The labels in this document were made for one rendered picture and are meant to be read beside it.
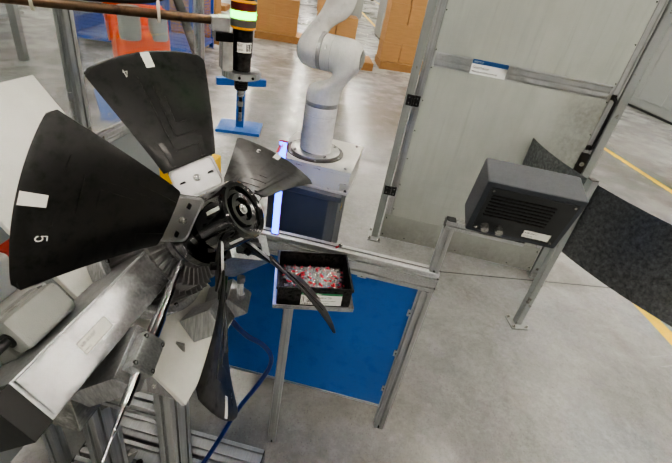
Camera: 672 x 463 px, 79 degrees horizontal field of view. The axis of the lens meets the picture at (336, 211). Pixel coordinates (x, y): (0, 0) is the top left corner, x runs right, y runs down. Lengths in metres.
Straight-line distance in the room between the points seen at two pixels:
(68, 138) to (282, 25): 9.57
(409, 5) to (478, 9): 6.43
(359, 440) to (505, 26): 2.17
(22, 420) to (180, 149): 0.48
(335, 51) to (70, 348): 1.10
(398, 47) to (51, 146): 8.58
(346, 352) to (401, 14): 7.84
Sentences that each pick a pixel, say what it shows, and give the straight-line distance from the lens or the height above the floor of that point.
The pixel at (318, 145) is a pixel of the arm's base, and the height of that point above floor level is 1.07.
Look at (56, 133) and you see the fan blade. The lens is 0.63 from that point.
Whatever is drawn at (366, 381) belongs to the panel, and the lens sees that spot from 1.77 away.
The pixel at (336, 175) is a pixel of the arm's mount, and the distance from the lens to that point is 1.47.
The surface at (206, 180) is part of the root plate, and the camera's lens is 0.84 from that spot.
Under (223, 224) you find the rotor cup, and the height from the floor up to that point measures 1.22.
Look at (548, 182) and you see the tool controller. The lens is 1.22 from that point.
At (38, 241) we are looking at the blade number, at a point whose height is 1.29.
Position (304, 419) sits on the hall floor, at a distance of 1.93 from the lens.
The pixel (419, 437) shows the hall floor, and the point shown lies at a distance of 2.01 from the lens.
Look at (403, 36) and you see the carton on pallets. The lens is 9.00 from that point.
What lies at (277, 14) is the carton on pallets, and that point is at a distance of 10.10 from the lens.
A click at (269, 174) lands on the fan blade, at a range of 1.00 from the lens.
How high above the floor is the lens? 1.64
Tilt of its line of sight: 31 degrees down
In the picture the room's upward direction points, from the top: 10 degrees clockwise
